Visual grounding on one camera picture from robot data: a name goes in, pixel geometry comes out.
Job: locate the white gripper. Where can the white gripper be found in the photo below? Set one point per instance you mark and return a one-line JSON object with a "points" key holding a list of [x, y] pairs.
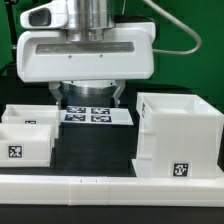
{"points": [[124, 53]]}

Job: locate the white front drawer tray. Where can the white front drawer tray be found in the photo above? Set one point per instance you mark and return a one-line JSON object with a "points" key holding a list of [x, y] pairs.
{"points": [[23, 145]]}

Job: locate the white drawer tray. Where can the white drawer tray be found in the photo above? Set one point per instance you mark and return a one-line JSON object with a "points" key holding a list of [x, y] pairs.
{"points": [[23, 145], [33, 114]]}

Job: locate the white drawer cabinet box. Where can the white drawer cabinet box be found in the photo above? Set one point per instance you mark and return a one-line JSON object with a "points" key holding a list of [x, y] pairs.
{"points": [[179, 136]]}

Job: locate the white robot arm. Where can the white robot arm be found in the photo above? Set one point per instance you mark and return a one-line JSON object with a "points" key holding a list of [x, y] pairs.
{"points": [[88, 20]]}

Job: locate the white rear drawer tray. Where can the white rear drawer tray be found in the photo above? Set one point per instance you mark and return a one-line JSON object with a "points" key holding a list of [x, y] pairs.
{"points": [[33, 114]]}

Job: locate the white fiducial marker plate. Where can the white fiducial marker plate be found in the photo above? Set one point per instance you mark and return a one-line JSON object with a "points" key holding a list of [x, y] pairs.
{"points": [[96, 115]]}

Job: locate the white L-shaped border fence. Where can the white L-shaped border fence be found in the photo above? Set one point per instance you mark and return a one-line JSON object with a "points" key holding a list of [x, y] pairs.
{"points": [[39, 189]]}

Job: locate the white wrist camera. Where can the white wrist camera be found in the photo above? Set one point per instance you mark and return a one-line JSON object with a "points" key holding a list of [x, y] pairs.
{"points": [[53, 15]]}

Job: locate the black camera stand pole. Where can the black camera stand pole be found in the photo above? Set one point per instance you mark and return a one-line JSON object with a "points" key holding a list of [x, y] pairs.
{"points": [[12, 28]]}

